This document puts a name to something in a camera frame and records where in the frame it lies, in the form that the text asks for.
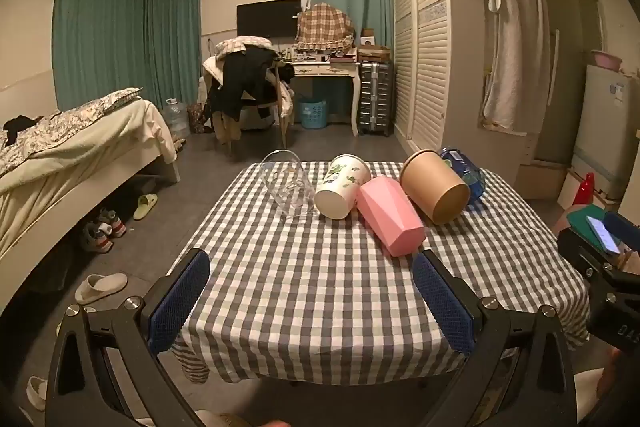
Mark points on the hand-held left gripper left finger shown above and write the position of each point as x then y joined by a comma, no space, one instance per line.
180,302

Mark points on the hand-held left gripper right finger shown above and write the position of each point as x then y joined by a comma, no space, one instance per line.
445,307

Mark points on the person's right forearm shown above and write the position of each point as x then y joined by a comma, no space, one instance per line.
600,387

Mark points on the pink faceted cup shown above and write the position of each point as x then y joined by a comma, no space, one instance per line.
387,217

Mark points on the brown paper cup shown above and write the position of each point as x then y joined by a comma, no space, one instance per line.
432,187

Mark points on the blue clear plastic cup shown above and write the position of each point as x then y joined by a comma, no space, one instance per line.
470,177

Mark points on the white printed paper cup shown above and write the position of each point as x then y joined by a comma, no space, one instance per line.
340,192

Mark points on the clear glass cup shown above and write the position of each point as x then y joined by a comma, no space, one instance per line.
287,187

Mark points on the white slipper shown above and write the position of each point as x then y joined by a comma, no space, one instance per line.
100,287
36,394

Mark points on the yellow-green slipper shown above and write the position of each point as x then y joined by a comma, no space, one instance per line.
145,207

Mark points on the grey checkered tablecloth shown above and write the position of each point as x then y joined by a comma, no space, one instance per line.
320,287

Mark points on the bed with cream sheet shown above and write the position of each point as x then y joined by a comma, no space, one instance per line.
75,177

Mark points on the small white fridge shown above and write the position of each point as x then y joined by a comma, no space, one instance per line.
605,127

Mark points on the clear water jug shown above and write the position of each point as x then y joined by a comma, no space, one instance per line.
176,119

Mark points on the dark red bag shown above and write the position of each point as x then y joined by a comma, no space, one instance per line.
197,117

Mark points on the floral quilt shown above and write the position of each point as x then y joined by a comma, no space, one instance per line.
60,127

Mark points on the silver suitcase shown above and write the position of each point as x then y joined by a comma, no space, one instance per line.
375,99

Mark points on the wooden chair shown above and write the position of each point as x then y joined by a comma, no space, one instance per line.
281,107

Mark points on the blue plastic basket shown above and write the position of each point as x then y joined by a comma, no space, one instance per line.
313,114

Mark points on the chair piled with clothes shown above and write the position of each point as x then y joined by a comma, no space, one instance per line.
240,77

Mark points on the black cloth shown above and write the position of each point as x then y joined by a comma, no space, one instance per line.
20,127

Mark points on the pink basin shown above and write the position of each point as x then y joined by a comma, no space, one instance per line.
606,59

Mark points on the white louvered wardrobe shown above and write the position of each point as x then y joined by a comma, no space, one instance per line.
425,57

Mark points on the hanging white towel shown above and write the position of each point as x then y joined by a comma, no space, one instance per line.
515,52

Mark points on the cardboard box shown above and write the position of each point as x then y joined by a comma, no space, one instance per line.
374,54

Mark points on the white dressing desk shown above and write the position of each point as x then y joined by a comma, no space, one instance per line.
325,69

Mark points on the wide green curtain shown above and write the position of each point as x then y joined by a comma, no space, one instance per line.
110,37

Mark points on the black television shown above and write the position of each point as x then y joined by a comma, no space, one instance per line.
267,18

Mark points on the plaid cloth cover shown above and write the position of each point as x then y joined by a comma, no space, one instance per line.
325,27

